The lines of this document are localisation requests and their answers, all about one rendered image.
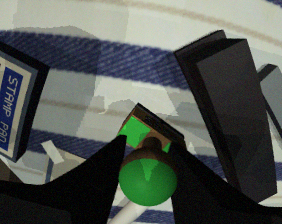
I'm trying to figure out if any tan box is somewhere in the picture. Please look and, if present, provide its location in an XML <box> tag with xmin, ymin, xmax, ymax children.
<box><xmin>0</xmin><ymin>159</ymin><xmax>24</xmax><ymax>184</ymax></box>

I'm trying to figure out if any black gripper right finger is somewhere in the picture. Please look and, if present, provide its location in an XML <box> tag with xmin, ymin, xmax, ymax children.
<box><xmin>168</xmin><ymin>143</ymin><xmax>282</xmax><ymax>224</ymax></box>

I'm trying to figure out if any green rubber stamp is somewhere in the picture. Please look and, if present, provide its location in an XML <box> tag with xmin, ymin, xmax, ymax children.
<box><xmin>116</xmin><ymin>103</ymin><xmax>186</xmax><ymax>206</ymax></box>

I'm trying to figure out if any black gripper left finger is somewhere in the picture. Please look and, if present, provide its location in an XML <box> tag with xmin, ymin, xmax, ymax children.
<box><xmin>0</xmin><ymin>135</ymin><xmax>126</xmax><ymax>224</ymax></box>

